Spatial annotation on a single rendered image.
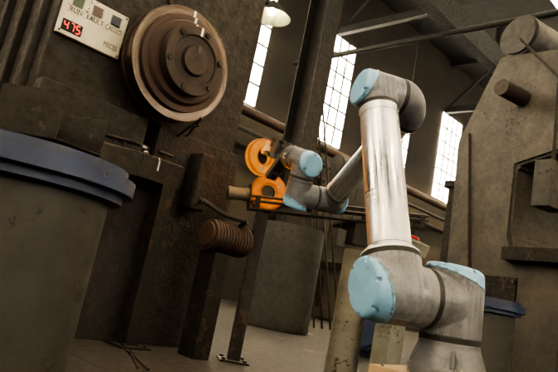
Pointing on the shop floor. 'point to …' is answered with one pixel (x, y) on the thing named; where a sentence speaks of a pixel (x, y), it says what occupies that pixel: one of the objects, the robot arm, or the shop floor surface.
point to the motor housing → (211, 283)
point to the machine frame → (50, 75)
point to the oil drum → (286, 278)
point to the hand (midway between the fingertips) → (263, 152)
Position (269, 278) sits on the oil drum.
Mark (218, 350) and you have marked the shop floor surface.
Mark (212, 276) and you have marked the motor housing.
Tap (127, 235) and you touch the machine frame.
